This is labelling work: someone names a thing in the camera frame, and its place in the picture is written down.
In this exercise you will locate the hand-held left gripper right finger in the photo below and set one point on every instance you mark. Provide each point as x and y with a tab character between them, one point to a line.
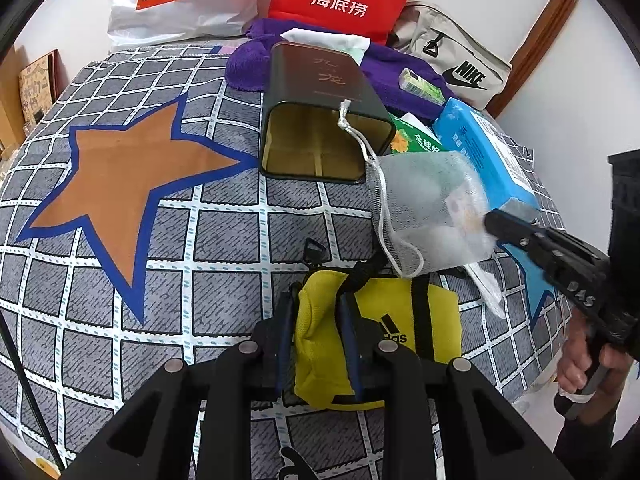
348	345

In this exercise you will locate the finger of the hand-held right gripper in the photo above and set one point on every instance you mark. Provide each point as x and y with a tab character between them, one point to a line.
505	225

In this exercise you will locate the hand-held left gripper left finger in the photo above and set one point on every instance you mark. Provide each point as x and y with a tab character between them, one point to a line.
284	345

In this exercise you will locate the small yellow duffel pouch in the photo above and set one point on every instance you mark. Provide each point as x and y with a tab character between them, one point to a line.
400	310

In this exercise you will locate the green snack packet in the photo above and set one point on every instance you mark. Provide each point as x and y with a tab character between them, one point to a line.
410	142

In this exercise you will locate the person's right forearm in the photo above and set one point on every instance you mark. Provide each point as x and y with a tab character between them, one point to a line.
605	440

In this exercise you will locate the person's right hand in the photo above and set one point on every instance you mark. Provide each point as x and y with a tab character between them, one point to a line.
575	360

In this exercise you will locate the clear plastic wrapper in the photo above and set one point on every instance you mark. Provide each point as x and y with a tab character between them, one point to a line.
487	287

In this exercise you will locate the blue tissue pack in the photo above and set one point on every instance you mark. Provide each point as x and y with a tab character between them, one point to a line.
480	145

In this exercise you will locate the small green white packet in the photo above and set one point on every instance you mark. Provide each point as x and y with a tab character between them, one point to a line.
422	89

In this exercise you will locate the beige sling bag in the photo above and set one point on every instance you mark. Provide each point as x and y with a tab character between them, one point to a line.
450	45

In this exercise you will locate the dark green tin box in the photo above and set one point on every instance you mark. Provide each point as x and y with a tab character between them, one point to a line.
320	80

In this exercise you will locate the purple towel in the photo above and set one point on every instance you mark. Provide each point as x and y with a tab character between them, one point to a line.
245	67

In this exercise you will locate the red paper bag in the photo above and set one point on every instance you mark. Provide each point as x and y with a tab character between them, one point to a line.
300	0

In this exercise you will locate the white plastic shopping bag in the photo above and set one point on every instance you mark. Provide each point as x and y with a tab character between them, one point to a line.
210	10

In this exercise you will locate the brown illustrated book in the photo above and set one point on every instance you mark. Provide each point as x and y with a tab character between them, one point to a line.
40	85

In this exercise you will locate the brown cardboard box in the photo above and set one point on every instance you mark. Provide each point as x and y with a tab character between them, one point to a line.
10	110

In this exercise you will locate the wooden door frame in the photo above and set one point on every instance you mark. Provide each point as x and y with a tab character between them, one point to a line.
555	25

